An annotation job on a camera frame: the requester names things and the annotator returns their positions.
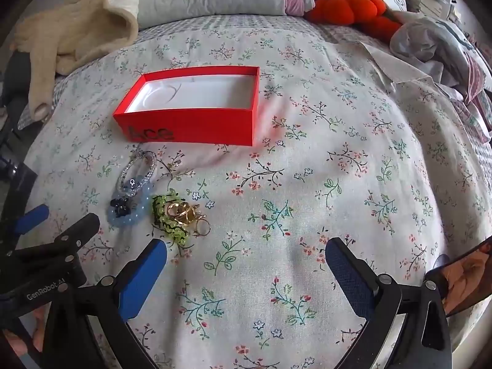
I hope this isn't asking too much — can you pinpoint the black flower ring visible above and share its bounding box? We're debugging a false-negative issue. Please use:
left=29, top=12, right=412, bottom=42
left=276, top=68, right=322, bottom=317
left=110, top=196, right=131, bottom=218

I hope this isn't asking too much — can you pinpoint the clear crystal bead bracelet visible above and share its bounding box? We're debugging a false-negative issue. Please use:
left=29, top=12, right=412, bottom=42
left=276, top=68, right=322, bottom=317
left=116, top=150, right=158, bottom=197

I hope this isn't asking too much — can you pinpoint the crumpled grey blanket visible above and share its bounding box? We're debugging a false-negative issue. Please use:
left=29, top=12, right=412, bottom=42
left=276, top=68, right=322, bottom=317
left=389, top=11, right=491, bottom=93

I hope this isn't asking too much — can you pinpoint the person's left hand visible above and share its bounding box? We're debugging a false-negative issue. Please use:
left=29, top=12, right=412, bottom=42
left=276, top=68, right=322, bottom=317
left=3, top=302, right=47, bottom=358

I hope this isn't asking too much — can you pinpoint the floral bed sheet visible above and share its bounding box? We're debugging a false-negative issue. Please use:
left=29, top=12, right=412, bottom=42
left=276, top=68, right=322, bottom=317
left=26, top=15, right=491, bottom=368

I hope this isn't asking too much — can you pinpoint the beige quilted jacket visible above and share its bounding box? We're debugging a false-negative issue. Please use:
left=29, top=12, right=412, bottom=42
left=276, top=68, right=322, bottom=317
left=13, top=0, right=138, bottom=122

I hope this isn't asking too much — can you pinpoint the gold knot ring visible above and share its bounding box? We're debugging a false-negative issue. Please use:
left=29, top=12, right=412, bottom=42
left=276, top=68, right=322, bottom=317
left=165, top=200, right=202, bottom=226

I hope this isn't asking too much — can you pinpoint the red open cardboard box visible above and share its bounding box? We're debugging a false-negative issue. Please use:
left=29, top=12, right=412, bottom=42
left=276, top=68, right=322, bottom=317
left=113, top=66, right=260, bottom=147

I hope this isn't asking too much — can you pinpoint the orange pumpkin plush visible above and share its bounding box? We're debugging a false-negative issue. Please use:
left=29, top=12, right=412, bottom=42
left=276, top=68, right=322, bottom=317
left=304, top=0, right=403, bottom=44

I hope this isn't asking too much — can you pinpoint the green bead black cord bracelet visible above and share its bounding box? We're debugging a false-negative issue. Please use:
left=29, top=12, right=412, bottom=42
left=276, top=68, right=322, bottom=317
left=151, top=189, right=197, bottom=248

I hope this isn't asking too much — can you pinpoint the light blue bead bracelet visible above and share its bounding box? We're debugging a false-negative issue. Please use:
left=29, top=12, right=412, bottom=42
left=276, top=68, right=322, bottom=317
left=106, top=179, right=155, bottom=232

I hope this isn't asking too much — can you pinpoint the thin gold ring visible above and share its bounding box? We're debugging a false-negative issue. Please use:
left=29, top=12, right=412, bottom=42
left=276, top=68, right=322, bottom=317
left=192, top=216, right=213, bottom=238

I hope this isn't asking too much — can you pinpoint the person's right hand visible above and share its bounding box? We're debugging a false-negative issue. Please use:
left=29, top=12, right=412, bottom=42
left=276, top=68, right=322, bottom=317
left=438, top=238, right=491, bottom=316

